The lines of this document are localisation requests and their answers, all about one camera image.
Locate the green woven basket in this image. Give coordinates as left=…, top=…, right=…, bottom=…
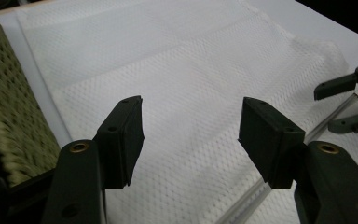
left=0, top=1, right=62, bottom=188

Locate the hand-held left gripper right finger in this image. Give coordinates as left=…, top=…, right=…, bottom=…
left=238, top=96, right=358, bottom=224

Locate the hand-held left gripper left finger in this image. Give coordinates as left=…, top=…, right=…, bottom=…
left=41, top=95, right=145, bottom=224

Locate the white mesh laundry bag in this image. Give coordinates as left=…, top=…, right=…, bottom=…
left=15, top=0, right=358, bottom=224

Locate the wooden table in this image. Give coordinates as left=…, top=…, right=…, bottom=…
left=0, top=0, right=57, bottom=17

